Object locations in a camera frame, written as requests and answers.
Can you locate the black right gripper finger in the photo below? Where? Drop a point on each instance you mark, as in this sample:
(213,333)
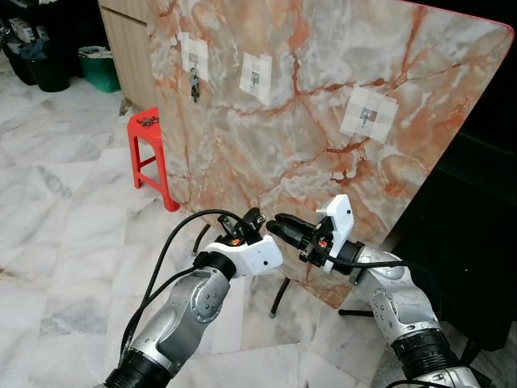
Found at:
(297,225)
(288,238)

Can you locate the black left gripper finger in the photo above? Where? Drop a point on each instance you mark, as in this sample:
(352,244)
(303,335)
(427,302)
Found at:
(250,218)
(260,223)

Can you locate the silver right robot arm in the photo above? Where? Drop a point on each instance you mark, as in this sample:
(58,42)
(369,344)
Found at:
(396,299)

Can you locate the marble top folding table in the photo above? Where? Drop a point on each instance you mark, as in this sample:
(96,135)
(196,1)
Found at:
(323,178)

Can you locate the red plastic stool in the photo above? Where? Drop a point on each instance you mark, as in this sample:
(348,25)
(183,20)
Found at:
(141,133)

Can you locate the key bunch with purple tag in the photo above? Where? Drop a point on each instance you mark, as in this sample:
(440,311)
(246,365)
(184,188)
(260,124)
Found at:
(148,122)

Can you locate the green plastic bin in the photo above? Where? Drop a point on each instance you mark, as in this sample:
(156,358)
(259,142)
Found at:
(99,73)

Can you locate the light wooden cabinet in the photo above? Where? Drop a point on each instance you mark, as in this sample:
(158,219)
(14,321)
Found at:
(125,48)

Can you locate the black trash bin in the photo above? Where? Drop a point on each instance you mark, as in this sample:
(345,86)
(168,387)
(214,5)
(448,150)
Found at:
(47,69)

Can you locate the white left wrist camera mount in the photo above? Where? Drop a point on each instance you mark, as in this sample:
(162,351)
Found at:
(254,257)

